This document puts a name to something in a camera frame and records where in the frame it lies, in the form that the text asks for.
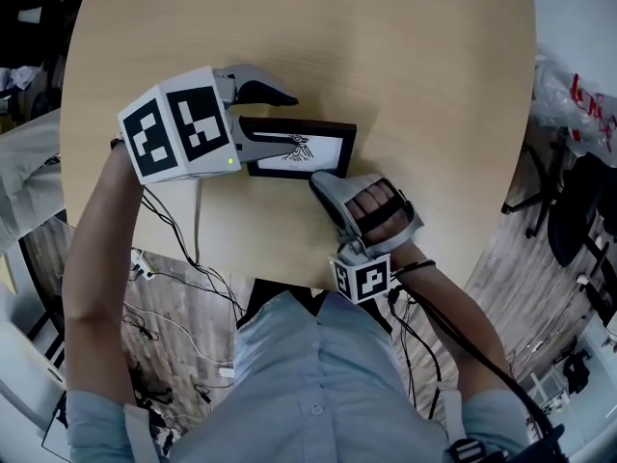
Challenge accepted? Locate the black mesh office chair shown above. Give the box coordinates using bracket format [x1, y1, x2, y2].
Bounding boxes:
[500, 137, 617, 270]

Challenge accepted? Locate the person's right hand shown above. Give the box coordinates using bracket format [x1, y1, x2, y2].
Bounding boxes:
[346, 186, 415, 241]

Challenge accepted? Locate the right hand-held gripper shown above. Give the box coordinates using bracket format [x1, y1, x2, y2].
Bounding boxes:
[308, 171, 426, 306]

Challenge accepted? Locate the thin black floor cable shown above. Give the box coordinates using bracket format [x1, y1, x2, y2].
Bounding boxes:
[138, 184, 248, 320]

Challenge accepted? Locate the white arm strap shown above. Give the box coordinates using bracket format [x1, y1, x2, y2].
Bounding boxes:
[442, 388, 472, 449]
[123, 402, 161, 463]

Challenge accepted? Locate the black picture frame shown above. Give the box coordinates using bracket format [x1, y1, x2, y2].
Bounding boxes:
[239, 117, 359, 180]

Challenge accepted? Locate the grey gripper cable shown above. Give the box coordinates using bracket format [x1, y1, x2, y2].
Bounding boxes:
[193, 179, 204, 265]

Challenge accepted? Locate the white power strip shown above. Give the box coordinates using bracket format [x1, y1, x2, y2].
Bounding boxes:
[130, 248, 157, 281]

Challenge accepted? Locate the person's left forearm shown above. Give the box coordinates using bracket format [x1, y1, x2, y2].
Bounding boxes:
[63, 145, 147, 397]

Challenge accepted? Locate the round light wooden table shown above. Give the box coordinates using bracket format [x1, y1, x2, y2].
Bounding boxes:
[60, 0, 538, 292]

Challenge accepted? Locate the thick black gripper cable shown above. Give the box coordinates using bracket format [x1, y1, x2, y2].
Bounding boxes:
[387, 258, 566, 455]

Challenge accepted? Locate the person's light blue shirt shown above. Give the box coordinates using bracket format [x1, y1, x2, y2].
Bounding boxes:
[65, 290, 531, 463]

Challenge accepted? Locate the black pack with buckle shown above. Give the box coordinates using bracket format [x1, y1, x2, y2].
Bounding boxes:
[445, 423, 566, 463]

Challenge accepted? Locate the person's right forearm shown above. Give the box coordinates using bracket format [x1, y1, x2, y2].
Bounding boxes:
[389, 239, 513, 397]

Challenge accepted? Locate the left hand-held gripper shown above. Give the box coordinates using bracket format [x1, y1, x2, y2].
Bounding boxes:
[117, 64, 299, 186]

